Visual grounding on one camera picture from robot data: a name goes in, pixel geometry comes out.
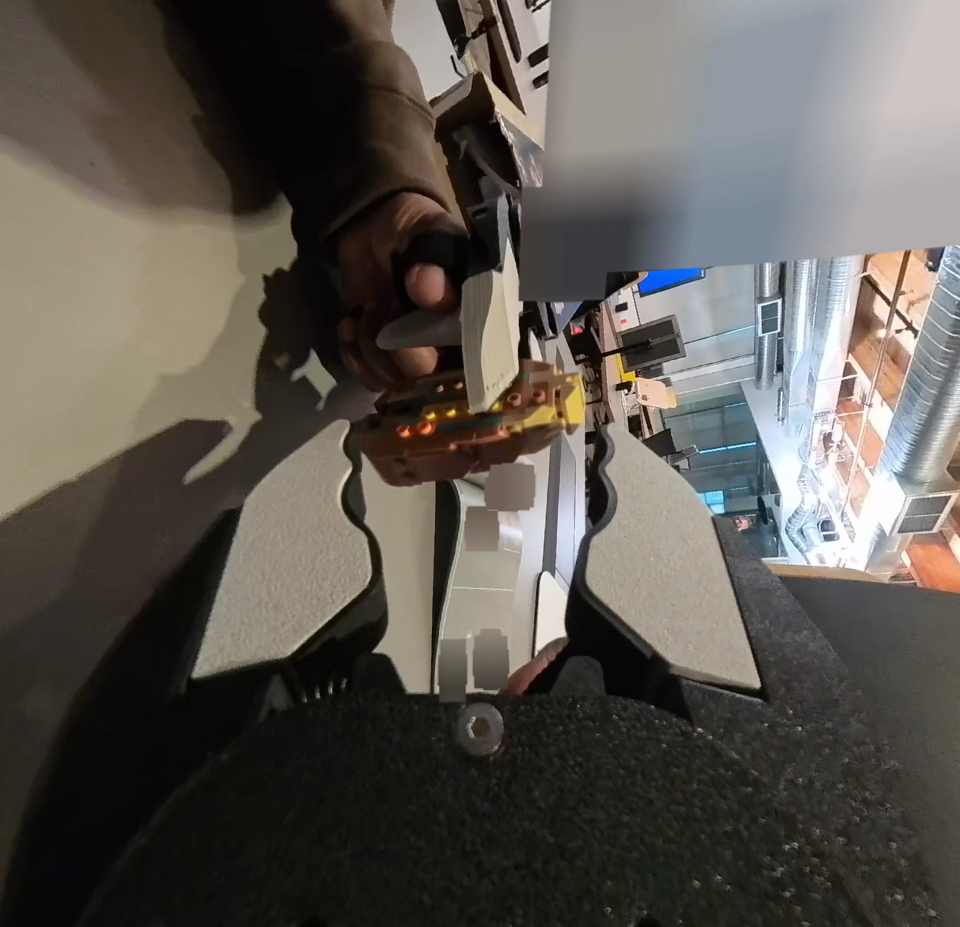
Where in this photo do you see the grey monitor on stand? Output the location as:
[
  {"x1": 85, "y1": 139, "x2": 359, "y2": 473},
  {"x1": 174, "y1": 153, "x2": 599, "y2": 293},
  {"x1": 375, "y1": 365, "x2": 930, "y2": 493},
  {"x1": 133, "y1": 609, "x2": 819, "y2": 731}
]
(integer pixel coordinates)
[{"x1": 618, "y1": 313, "x2": 688, "y2": 367}]

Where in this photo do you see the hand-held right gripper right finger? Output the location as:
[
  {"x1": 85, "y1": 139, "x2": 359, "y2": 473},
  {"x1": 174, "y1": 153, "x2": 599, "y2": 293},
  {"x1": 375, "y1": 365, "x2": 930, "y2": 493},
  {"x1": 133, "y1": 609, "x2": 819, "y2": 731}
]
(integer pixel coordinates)
[{"x1": 566, "y1": 424, "x2": 770, "y2": 703}]

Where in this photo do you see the person's left forearm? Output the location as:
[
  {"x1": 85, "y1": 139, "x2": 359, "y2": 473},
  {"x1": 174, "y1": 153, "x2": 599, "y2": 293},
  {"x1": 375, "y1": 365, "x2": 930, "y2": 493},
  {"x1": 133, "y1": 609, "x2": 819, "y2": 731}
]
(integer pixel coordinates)
[{"x1": 150, "y1": 0, "x2": 459, "y2": 247}]

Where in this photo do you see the large silver air duct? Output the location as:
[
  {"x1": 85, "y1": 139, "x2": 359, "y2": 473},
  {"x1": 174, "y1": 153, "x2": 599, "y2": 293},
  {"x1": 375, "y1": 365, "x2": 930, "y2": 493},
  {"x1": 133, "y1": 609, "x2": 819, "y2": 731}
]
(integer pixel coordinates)
[{"x1": 870, "y1": 248, "x2": 960, "y2": 493}]

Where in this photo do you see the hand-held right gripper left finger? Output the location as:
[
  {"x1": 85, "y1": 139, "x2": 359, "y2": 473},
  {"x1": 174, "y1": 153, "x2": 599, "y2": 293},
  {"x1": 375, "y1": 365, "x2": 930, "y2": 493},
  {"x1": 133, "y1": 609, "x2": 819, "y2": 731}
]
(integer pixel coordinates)
[{"x1": 187, "y1": 417, "x2": 388, "y2": 692}]

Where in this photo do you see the cardboard toy box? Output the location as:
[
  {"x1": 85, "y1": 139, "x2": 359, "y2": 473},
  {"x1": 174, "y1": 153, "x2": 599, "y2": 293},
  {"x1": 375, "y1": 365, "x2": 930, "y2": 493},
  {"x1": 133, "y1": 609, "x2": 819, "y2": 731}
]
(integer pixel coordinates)
[{"x1": 431, "y1": 72, "x2": 546, "y2": 193}]

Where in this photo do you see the blue wall screen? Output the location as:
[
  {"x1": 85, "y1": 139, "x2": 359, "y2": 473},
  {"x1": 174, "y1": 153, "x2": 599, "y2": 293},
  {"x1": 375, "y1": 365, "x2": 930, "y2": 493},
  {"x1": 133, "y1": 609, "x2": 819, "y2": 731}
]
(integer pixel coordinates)
[{"x1": 637, "y1": 267, "x2": 708, "y2": 298}]

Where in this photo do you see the brown and tan brick model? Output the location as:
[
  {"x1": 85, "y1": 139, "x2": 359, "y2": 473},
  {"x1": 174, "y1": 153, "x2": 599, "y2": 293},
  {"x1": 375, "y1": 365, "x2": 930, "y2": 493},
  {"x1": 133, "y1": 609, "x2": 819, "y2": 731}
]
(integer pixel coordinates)
[{"x1": 360, "y1": 357, "x2": 586, "y2": 487}]

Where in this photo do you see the grey instruction booklet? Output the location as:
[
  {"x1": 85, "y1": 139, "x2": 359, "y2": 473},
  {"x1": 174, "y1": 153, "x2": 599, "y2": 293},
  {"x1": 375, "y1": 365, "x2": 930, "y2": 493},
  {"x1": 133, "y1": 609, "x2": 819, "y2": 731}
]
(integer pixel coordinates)
[{"x1": 431, "y1": 477, "x2": 541, "y2": 697}]

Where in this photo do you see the grey desk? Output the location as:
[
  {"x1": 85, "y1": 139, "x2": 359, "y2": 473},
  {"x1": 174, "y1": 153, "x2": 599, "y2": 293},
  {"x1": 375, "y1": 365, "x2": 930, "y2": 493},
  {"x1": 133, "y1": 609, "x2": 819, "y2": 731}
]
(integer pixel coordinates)
[{"x1": 0, "y1": 0, "x2": 451, "y2": 927}]

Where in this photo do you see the person's left hand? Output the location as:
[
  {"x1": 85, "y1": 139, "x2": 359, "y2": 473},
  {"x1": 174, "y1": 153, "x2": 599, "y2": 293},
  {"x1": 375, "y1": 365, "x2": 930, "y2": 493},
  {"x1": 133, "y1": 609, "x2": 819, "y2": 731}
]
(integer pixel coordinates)
[{"x1": 333, "y1": 192, "x2": 470, "y2": 397}]

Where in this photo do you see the person's right hand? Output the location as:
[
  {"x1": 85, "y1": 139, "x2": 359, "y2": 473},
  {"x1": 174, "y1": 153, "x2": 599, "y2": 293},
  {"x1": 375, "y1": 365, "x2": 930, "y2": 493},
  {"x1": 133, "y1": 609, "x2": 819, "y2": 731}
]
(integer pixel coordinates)
[{"x1": 498, "y1": 636, "x2": 570, "y2": 697}]

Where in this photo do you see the thin silver air duct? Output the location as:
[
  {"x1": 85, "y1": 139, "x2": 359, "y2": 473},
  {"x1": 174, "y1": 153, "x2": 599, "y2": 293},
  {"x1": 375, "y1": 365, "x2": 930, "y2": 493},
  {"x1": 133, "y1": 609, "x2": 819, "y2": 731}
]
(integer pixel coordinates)
[{"x1": 752, "y1": 259, "x2": 820, "y2": 420}]

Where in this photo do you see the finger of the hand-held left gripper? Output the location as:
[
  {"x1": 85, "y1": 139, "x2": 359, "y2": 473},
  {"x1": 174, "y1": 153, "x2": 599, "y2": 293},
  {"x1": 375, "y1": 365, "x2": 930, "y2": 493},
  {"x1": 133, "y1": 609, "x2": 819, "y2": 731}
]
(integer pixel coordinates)
[{"x1": 459, "y1": 235, "x2": 524, "y2": 412}]

